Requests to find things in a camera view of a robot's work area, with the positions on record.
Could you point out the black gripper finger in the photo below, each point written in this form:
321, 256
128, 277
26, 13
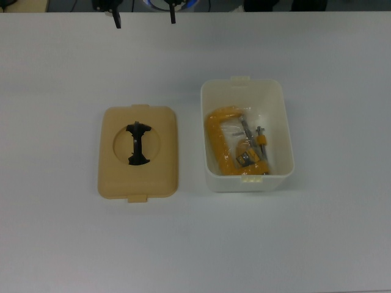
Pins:
117, 19
173, 15

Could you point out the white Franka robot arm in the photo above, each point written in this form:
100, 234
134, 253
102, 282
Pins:
169, 8

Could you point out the white plastic tool box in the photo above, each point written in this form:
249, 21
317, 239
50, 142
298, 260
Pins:
232, 184

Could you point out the yellow C-clamp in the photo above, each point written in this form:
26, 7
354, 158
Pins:
214, 134

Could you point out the clear plastic bag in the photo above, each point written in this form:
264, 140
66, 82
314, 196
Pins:
254, 117

